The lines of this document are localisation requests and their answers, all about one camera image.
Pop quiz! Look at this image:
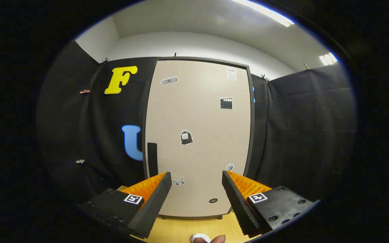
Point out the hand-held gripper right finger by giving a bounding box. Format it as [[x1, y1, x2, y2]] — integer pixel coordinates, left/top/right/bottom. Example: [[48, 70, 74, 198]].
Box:
[[222, 170, 320, 238]]

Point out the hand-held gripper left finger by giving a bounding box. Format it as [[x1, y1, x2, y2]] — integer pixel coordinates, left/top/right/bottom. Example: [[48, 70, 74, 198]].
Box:
[[80, 172, 172, 239]]

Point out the grey shoe cabinet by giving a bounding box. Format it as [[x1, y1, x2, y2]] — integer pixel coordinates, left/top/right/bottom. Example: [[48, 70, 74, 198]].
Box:
[[142, 57, 255, 220]]

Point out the black backdrop cloth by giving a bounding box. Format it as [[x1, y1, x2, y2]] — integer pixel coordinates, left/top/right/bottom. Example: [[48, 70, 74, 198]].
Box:
[[36, 40, 357, 210]]

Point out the small ceiling light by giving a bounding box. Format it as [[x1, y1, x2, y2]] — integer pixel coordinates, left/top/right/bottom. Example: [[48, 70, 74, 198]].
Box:
[[319, 52, 338, 65]]

